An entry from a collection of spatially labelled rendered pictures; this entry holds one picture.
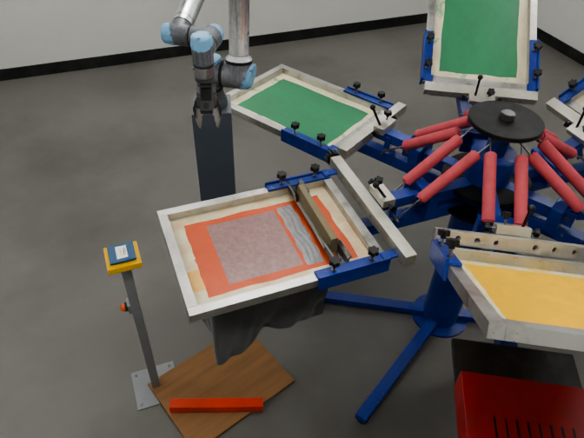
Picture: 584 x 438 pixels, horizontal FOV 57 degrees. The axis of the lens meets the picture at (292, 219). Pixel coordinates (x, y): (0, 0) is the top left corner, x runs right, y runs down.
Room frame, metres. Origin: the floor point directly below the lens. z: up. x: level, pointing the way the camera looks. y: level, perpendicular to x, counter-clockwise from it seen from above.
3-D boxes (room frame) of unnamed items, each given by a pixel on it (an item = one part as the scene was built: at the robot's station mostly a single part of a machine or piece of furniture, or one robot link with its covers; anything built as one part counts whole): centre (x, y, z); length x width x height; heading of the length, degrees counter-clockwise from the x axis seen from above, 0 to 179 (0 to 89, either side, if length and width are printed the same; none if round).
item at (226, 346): (1.35, 0.06, 0.74); 0.46 x 0.04 x 0.42; 113
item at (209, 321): (1.44, 0.36, 0.74); 0.45 x 0.03 x 0.43; 23
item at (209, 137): (2.20, 0.40, 0.60); 0.18 x 0.18 x 1.20; 8
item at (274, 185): (1.91, -0.02, 0.98); 0.30 x 0.05 x 0.07; 113
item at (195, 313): (1.56, 0.09, 0.97); 0.79 x 0.58 x 0.04; 113
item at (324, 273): (1.40, -0.24, 0.98); 0.30 x 0.05 x 0.07; 113
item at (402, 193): (1.78, -0.43, 1.02); 0.17 x 0.06 x 0.05; 113
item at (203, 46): (1.78, 0.34, 1.66); 0.09 x 0.08 x 0.11; 170
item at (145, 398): (1.45, 0.66, 0.48); 0.22 x 0.22 x 0.96; 23
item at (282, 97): (2.51, -0.16, 1.05); 1.08 x 0.61 x 0.23; 53
